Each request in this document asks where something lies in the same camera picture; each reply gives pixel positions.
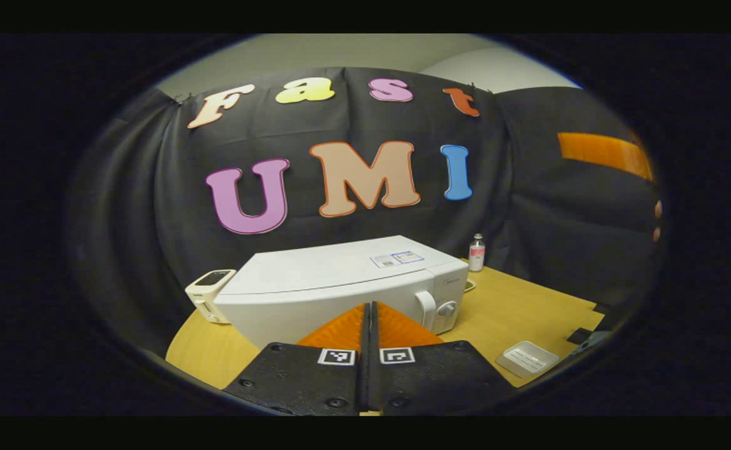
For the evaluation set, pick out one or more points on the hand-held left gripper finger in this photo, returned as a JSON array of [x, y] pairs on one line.
[[363, 375], [373, 381]]

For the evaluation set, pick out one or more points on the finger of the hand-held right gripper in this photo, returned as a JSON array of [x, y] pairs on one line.
[[603, 153]]

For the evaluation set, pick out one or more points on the white microwave oven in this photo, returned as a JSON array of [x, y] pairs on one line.
[[328, 281]]

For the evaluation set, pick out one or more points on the black backdrop cloth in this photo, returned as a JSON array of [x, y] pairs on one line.
[[559, 250]]

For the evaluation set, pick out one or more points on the white divided condiment dish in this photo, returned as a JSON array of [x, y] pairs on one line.
[[469, 285]]

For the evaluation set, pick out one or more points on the small bottle with pink label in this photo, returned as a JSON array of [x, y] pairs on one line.
[[477, 255]]

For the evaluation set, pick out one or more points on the white toaster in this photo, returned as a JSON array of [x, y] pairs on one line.
[[209, 290]]

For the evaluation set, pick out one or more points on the dark flat object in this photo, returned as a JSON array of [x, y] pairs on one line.
[[581, 336]]

